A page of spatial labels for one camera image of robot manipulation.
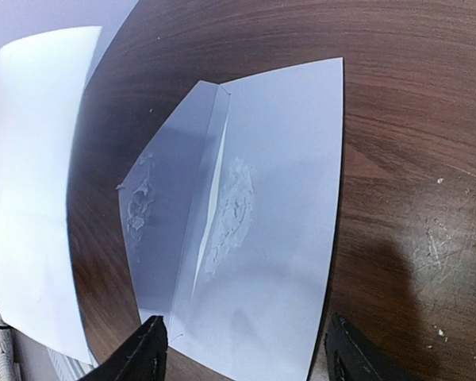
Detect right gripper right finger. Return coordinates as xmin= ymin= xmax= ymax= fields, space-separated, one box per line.
xmin=324 ymin=314 xmax=413 ymax=381

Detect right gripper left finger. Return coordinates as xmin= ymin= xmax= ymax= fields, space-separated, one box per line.
xmin=80 ymin=315 xmax=168 ymax=381

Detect grey envelope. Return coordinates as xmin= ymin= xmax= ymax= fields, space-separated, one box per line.
xmin=117 ymin=58 xmax=344 ymax=380

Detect white letter sheet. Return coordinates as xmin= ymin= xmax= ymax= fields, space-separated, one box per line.
xmin=0 ymin=26 xmax=101 ymax=363

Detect front aluminium rail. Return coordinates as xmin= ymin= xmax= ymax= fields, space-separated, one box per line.
xmin=0 ymin=316 xmax=94 ymax=380

